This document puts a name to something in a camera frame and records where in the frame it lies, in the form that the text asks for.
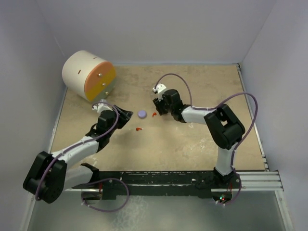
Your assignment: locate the purple earbud charging case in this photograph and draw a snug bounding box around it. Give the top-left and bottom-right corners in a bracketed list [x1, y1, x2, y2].
[137, 110, 147, 119]

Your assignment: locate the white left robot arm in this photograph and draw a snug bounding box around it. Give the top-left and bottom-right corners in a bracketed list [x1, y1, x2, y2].
[23, 103, 133, 204]

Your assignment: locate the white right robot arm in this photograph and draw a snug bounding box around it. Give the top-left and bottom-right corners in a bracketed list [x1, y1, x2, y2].
[153, 86, 245, 188]

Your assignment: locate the round white drawer cabinet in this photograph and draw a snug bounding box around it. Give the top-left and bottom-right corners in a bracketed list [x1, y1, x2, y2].
[62, 50, 116, 102]

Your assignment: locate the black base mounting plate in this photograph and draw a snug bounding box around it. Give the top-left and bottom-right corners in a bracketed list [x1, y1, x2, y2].
[73, 170, 241, 200]

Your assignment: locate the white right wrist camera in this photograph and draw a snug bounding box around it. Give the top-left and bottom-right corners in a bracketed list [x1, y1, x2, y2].
[152, 83, 167, 101]

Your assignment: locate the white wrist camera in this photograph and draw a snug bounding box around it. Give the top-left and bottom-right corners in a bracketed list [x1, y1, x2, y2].
[92, 99, 113, 114]
[152, 83, 167, 101]

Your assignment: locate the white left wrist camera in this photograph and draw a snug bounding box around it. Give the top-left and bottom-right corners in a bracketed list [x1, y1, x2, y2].
[92, 99, 113, 114]

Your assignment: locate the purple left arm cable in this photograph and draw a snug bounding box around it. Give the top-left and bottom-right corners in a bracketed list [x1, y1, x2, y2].
[35, 102, 120, 202]

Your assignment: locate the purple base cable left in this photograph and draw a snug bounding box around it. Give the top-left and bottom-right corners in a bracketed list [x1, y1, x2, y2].
[81, 178, 130, 213]

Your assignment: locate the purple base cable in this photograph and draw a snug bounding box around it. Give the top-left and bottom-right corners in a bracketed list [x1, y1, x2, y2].
[81, 178, 130, 213]
[216, 168, 243, 207]

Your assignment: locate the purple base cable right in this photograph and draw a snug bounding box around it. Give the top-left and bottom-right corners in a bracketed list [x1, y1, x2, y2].
[216, 168, 243, 207]

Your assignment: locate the aluminium rail right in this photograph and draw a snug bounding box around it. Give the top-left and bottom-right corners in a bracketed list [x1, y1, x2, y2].
[237, 171, 283, 191]

